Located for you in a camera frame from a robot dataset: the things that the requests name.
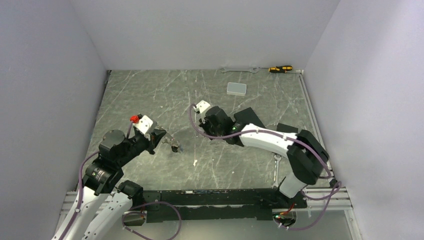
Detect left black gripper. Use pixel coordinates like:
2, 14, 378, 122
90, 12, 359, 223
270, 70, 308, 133
116, 128, 167, 167

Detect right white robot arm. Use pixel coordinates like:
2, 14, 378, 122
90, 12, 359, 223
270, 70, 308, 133
192, 101, 331, 208

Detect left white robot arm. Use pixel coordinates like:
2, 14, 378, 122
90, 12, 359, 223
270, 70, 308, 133
53, 125, 171, 240

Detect grey plastic box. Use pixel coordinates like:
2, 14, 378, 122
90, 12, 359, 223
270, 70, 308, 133
226, 82, 247, 96

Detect silver open-end wrench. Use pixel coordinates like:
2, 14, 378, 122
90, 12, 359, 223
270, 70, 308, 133
220, 67, 260, 74

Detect black rectangular device box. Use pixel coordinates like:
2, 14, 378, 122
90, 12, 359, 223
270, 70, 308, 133
276, 123, 299, 134

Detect yellow black screwdriver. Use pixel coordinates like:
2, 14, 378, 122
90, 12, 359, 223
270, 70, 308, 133
261, 65, 293, 74

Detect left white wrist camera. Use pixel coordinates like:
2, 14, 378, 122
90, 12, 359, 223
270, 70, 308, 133
129, 114, 158, 135

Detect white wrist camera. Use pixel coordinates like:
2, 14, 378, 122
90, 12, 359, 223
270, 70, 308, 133
129, 114, 158, 135
193, 100, 212, 115

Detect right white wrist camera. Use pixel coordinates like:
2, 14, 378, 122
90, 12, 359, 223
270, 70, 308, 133
193, 100, 212, 115

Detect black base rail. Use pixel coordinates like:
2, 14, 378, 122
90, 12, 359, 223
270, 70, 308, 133
143, 188, 307, 223

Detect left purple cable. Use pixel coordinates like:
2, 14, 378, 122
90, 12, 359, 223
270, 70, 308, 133
57, 120, 135, 240

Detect purple cable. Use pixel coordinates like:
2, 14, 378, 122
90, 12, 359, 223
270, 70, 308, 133
188, 103, 343, 232
57, 120, 135, 240

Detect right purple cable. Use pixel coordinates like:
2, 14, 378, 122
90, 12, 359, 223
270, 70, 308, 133
188, 103, 343, 232

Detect aluminium frame rail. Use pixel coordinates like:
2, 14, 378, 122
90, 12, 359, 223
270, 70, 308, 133
299, 74, 363, 240

